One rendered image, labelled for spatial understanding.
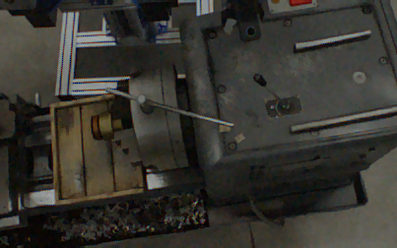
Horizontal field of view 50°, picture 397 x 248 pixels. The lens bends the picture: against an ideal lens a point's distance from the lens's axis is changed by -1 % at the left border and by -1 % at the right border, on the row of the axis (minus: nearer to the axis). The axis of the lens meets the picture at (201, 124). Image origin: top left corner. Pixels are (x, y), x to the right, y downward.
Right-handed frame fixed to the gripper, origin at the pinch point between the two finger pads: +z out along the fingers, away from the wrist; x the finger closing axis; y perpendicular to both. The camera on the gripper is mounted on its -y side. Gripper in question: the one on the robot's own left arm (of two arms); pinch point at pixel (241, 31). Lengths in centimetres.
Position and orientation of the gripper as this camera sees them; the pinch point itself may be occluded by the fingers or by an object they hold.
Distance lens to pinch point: 114.8
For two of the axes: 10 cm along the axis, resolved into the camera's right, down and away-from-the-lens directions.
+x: -9.9, 1.6, 0.1
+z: 0.6, 3.0, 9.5
